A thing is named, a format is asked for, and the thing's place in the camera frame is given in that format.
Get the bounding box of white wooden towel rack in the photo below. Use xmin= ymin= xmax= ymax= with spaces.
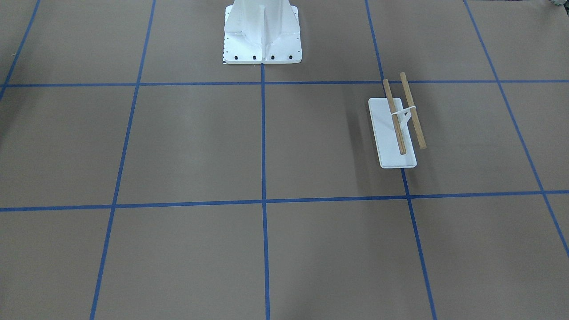
xmin=368 ymin=72 xmax=427 ymax=169

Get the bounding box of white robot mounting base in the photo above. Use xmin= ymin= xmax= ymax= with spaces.
xmin=222 ymin=0 xmax=303 ymax=64

